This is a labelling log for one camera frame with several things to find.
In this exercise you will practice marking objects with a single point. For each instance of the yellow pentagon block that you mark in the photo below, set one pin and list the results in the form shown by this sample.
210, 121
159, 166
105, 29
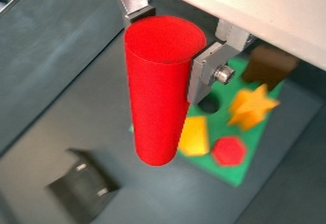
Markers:
194, 137

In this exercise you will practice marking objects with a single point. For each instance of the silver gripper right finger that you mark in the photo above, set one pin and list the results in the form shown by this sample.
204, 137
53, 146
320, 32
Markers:
210, 63

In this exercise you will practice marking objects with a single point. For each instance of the yellow star block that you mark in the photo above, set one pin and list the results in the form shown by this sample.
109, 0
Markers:
250, 106

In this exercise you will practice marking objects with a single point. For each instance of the black curved stand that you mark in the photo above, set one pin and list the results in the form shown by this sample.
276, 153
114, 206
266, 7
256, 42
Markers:
85, 189

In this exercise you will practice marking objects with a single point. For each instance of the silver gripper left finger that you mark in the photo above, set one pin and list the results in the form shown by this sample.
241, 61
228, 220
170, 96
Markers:
135, 10

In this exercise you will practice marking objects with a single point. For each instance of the green shape sorter base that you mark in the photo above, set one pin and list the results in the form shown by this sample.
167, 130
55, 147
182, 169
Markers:
218, 128

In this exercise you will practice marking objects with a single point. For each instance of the brown arch block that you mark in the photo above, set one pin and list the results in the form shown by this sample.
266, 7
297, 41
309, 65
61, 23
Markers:
269, 66

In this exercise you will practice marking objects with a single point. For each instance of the red cylinder block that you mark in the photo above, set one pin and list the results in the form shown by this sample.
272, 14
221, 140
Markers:
161, 44

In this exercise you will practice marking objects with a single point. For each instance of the red hexagon block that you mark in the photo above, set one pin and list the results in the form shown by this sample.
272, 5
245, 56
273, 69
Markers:
229, 151

